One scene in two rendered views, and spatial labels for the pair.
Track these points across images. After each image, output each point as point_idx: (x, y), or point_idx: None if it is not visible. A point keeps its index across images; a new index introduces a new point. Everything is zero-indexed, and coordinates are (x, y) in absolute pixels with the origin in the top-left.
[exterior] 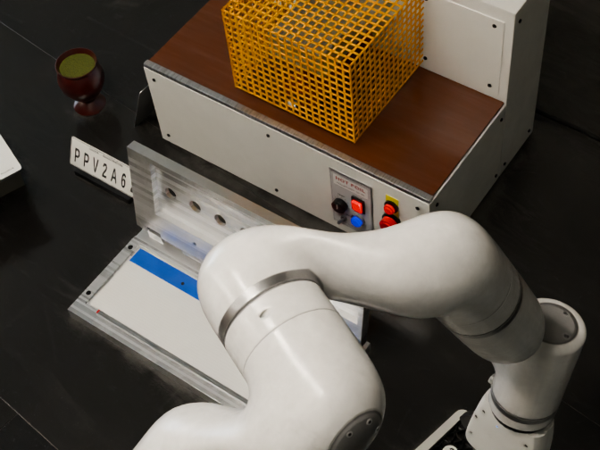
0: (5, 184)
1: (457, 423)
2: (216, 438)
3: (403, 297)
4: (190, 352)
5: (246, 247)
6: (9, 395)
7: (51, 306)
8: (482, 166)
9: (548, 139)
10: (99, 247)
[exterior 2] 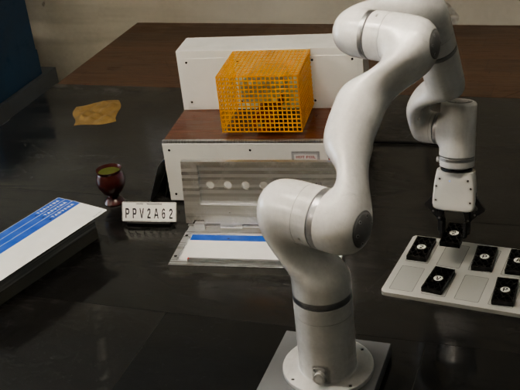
0: (89, 235)
1: (417, 237)
2: (378, 65)
3: (422, 12)
4: (253, 258)
5: (354, 7)
6: (155, 307)
7: (153, 271)
8: None
9: (383, 149)
10: (165, 245)
